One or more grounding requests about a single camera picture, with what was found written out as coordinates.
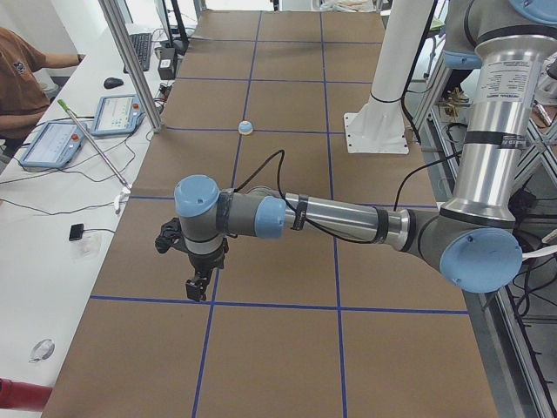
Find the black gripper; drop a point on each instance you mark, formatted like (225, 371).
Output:
(205, 262)

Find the light blue call bell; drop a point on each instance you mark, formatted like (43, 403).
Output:
(245, 127)

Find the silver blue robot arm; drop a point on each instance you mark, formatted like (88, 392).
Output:
(330, 156)

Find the clear plastic bag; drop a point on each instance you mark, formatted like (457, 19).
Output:
(89, 247)

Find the small black square device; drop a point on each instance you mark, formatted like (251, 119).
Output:
(76, 232)

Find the clear tape roll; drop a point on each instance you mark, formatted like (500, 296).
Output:
(42, 351)

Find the far blue teach pendant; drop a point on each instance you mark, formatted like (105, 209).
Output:
(117, 115)

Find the blue teach pendant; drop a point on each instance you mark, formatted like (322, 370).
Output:
(117, 115)
(55, 145)

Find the near blue teach pendant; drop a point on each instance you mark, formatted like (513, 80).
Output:
(55, 145)

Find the black computer mouse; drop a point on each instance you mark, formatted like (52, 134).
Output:
(111, 83)

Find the black white box device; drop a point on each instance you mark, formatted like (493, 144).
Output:
(167, 63)

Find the black keyboard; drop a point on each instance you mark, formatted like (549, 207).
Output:
(141, 44)

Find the person in brown shirt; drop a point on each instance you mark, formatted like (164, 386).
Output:
(23, 101)

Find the white plastic chair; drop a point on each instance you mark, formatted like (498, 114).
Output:
(545, 251)

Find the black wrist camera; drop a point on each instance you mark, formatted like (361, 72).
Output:
(170, 236)

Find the green handled reacher stick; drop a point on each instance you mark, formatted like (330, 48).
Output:
(71, 114)

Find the white camera pedestal column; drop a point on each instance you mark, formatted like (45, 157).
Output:
(379, 127)

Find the aluminium frame post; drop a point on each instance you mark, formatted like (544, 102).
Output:
(115, 20)

